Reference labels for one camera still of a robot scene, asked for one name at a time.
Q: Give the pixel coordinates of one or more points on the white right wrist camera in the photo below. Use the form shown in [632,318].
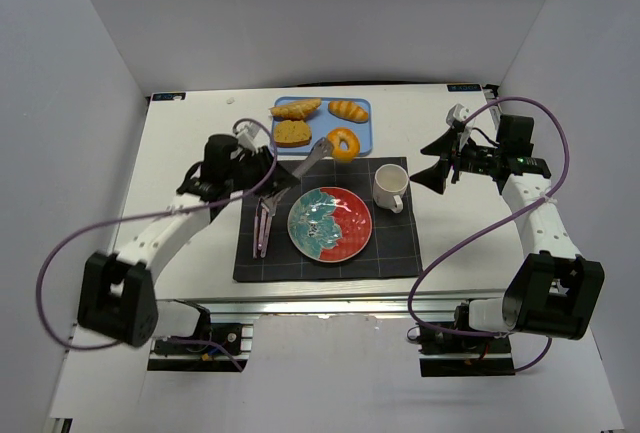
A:
[458,113]

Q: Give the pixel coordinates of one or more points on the blue table label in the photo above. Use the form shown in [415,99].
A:
[168,96]
[464,87]

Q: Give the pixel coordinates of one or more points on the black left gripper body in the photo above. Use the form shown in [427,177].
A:
[270,169]

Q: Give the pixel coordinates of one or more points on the white ceramic mug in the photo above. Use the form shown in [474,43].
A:
[390,184]

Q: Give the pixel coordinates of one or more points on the blue table label left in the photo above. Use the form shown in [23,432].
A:
[168,96]

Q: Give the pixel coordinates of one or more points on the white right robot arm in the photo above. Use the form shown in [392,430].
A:
[555,291]

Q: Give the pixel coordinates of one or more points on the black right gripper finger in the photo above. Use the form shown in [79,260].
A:
[433,178]
[444,145]

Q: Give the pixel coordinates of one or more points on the dark grey checked placemat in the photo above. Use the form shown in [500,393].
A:
[392,252]

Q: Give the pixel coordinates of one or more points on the long crusty bread loaf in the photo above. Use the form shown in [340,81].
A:
[297,110]

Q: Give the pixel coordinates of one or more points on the metal tongs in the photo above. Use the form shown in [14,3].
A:
[321,149]

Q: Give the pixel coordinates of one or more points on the striped croissant roll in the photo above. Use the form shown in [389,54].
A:
[348,110]

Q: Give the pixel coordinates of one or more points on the aluminium table frame rail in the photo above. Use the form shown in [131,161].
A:
[249,302]

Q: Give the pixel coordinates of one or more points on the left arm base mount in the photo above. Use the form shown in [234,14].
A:
[222,347]

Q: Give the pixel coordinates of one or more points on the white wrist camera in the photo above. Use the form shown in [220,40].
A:
[246,134]
[458,113]

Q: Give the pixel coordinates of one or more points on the pink handled knife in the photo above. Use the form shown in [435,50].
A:
[270,233]

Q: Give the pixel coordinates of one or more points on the red and teal plate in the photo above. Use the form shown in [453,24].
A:
[330,224]

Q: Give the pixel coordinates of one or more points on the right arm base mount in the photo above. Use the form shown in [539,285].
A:
[443,355]

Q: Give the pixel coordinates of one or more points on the blue table label right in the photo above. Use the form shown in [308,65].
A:
[464,87]

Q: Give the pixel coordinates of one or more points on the pink handled spoon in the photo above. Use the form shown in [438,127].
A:
[264,227]

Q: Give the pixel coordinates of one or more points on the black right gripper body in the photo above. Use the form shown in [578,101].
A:
[454,161]

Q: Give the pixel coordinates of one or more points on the pink handled fork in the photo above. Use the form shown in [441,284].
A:
[257,222]

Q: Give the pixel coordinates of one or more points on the blue plastic tray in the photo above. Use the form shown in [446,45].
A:
[322,121]

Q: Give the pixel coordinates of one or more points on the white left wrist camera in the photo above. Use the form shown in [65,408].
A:
[246,134]

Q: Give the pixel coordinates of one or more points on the orange glazed bagel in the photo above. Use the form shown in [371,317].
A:
[345,143]

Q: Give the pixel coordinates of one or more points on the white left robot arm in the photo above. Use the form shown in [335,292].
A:
[118,297]

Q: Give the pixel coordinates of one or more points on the brown bread slice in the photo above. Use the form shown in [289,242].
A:
[292,133]

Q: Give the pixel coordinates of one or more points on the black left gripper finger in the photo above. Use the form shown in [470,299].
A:
[270,202]
[282,178]

